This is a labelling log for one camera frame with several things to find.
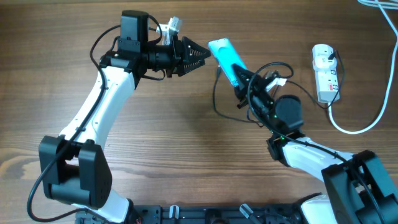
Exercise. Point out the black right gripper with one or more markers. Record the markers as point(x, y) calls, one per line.
point(244, 76)

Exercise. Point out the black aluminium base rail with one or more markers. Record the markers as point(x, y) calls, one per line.
point(270, 213)

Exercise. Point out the white charger plug adapter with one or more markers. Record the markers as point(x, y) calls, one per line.
point(323, 63)

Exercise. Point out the white power strip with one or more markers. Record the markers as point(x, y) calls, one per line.
point(326, 81)

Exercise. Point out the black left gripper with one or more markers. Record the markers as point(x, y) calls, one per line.
point(180, 53)

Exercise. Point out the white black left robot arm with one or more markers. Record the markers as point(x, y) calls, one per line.
point(74, 169)

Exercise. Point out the Galaxy S25 smartphone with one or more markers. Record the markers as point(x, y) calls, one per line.
point(226, 56)

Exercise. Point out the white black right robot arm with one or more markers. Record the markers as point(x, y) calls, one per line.
point(358, 188)

